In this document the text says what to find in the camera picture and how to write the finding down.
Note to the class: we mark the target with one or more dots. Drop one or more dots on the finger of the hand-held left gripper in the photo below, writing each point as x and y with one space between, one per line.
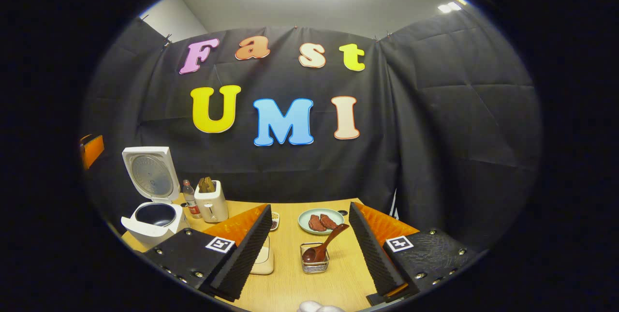
93 151

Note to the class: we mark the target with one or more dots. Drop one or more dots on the small ceiling light panel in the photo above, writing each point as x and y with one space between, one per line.
449 7

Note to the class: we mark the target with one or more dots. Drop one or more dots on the black backdrop cloth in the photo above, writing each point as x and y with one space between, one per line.
411 133

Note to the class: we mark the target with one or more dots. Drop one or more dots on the brown toast slice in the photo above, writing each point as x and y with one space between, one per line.
211 185
202 186

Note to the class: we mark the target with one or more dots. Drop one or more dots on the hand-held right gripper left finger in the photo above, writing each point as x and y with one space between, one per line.
246 259

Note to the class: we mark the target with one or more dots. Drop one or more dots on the white toaster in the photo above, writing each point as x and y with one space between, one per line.
213 208

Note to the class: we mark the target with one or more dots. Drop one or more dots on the white divided dish with rice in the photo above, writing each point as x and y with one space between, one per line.
275 220

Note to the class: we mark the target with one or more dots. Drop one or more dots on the reddish brown meat slice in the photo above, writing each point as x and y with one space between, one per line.
329 221
316 224

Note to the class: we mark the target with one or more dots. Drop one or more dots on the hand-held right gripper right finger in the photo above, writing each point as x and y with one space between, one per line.
370 254

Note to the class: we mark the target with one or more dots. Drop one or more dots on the pale green plate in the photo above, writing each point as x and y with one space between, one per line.
302 222

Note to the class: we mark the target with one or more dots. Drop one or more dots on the white rice cooker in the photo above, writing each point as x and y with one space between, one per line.
145 232

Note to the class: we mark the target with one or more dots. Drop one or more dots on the cream rectangular tray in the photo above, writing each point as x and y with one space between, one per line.
265 260

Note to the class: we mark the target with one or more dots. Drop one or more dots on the brown wooden spoon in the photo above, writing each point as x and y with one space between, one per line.
329 242

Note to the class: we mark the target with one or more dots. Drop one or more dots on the clear bottle with red label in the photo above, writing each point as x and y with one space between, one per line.
192 203

